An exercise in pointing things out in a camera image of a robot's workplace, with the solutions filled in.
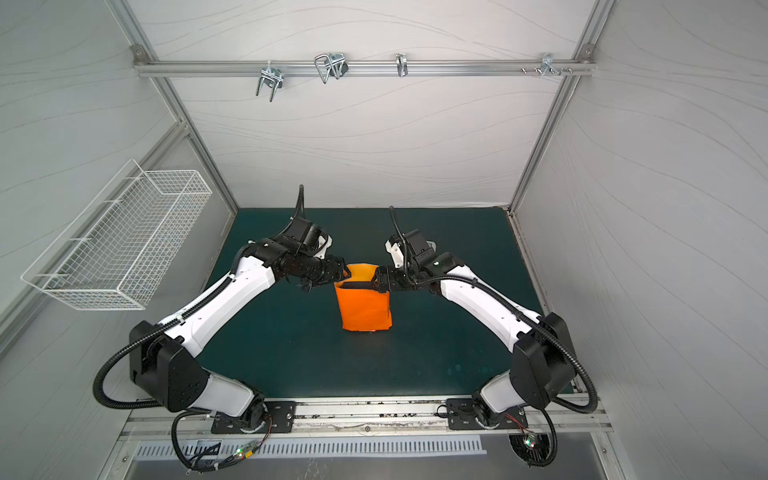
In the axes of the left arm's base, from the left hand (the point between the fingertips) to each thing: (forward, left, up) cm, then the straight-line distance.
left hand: (338, 277), depth 79 cm
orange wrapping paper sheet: (-5, -7, -8) cm, 11 cm away
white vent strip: (-37, +27, -21) cm, 50 cm away
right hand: (+1, -12, -3) cm, 13 cm away
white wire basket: (-2, +49, +14) cm, 51 cm away
